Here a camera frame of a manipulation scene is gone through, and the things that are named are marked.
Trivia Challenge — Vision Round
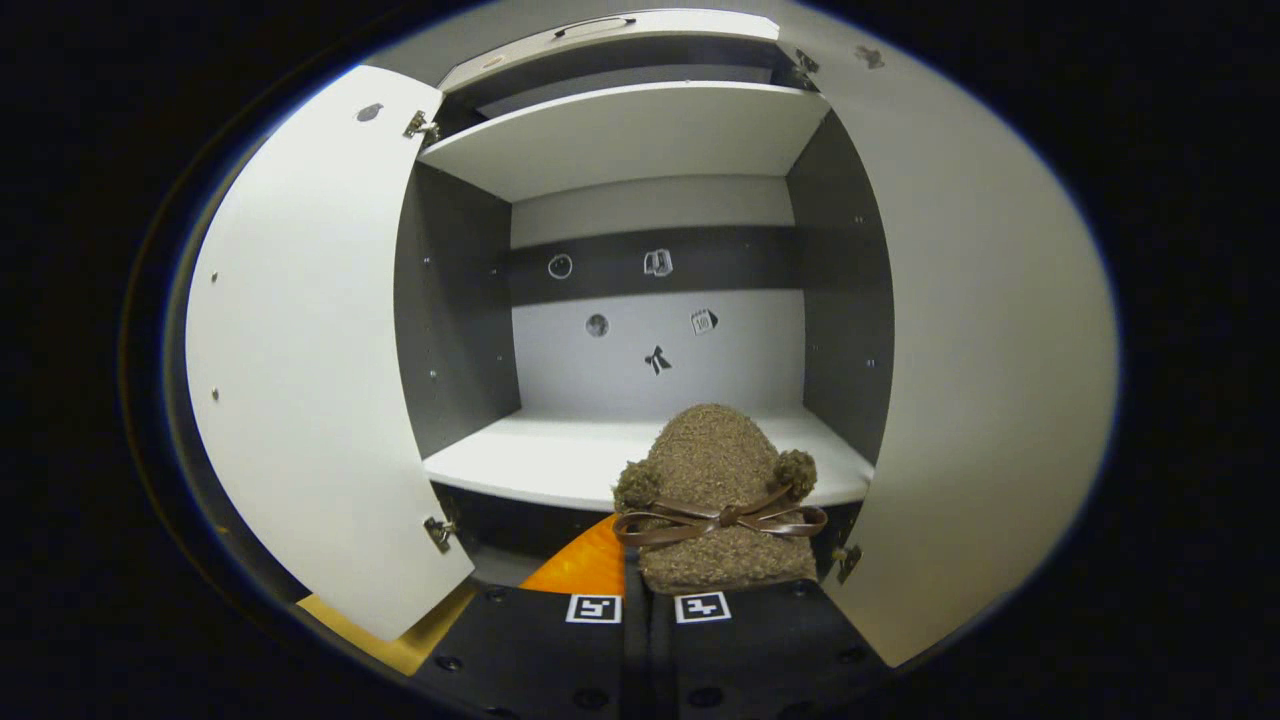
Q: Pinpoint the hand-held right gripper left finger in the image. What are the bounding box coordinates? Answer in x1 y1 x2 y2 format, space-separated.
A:
415 513 639 720

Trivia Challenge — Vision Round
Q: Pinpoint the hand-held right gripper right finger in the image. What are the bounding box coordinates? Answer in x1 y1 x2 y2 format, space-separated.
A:
640 578 889 720

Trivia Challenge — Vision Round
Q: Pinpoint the brown fuzzy shoe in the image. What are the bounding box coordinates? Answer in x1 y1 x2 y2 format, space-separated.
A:
612 403 829 596

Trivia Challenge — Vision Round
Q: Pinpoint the white shoe cabinet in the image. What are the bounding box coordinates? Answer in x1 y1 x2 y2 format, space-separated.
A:
185 0 1119 669

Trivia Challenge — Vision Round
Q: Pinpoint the white shoe cabinet door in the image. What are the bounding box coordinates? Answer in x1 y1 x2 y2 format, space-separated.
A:
800 0 1119 669
185 65 476 643

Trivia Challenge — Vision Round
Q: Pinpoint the white cabinet shelf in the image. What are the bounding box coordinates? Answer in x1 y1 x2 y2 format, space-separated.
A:
475 63 781 119
418 80 833 204
423 405 876 513

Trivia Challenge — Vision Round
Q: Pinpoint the beige cabinet drawer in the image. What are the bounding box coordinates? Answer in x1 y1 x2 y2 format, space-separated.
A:
437 8 781 93

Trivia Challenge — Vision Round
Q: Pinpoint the black drawer handle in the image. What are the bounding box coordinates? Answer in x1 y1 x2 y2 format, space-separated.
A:
553 16 637 39

